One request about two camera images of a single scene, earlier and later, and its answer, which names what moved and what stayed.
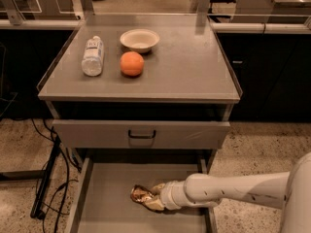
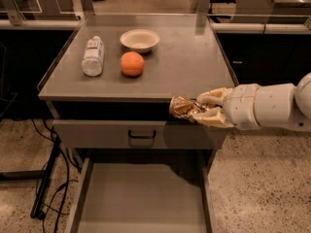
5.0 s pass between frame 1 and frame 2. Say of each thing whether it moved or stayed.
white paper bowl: stayed
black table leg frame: stayed
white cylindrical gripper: moved
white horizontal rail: stayed
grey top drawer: stayed
